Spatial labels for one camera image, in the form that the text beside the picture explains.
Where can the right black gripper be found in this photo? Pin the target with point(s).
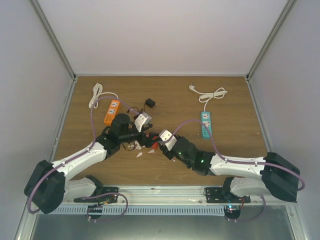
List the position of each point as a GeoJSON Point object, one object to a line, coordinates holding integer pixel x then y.
{"type": "Point", "coordinates": [165, 152]}

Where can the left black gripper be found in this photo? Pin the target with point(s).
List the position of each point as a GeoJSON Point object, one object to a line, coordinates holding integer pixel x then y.
{"type": "Point", "coordinates": [148, 142]}

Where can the red cube socket adapter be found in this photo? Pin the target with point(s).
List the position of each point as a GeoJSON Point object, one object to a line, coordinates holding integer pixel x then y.
{"type": "Point", "coordinates": [153, 140]}

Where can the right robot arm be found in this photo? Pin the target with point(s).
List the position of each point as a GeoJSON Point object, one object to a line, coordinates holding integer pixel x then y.
{"type": "Point", "coordinates": [267, 175]}

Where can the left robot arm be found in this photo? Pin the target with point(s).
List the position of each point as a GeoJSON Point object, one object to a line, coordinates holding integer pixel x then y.
{"type": "Point", "coordinates": [51, 183]}

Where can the orange power strip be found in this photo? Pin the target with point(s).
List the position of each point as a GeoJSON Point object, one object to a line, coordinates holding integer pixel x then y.
{"type": "Point", "coordinates": [111, 112]}

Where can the black power adapter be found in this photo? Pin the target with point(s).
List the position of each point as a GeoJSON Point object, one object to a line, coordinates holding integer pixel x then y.
{"type": "Point", "coordinates": [150, 103]}

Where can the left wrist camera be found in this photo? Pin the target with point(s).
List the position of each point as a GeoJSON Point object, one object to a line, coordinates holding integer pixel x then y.
{"type": "Point", "coordinates": [141, 120]}

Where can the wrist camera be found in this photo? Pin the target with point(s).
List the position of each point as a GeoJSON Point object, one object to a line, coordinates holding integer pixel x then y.
{"type": "Point", "coordinates": [141, 120]}
{"type": "Point", "coordinates": [167, 139]}

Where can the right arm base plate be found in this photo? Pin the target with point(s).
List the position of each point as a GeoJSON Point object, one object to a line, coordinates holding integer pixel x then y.
{"type": "Point", "coordinates": [223, 194]}

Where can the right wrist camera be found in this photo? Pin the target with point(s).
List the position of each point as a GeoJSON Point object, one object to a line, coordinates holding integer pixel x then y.
{"type": "Point", "coordinates": [167, 139]}

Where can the grey slotted cable duct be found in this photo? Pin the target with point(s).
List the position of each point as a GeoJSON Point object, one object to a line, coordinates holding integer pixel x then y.
{"type": "Point", "coordinates": [143, 210]}

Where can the aluminium front rail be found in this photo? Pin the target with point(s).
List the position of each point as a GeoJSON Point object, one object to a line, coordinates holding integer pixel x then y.
{"type": "Point", "coordinates": [171, 195]}

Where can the left aluminium frame post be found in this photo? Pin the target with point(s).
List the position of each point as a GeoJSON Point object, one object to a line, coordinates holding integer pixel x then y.
{"type": "Point", "coordinates": [52, 36]}

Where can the aluminium frame post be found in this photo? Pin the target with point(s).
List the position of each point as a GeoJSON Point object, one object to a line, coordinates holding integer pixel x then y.
{"type": "Point", "coordinates": [271, 36]}
{"type": "Point", "coordinates": [52, 36]}

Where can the right aluminium frame post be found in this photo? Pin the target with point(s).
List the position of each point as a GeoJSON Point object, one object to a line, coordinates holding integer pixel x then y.
{"type": "Point", "coordinates": [271, 36]}

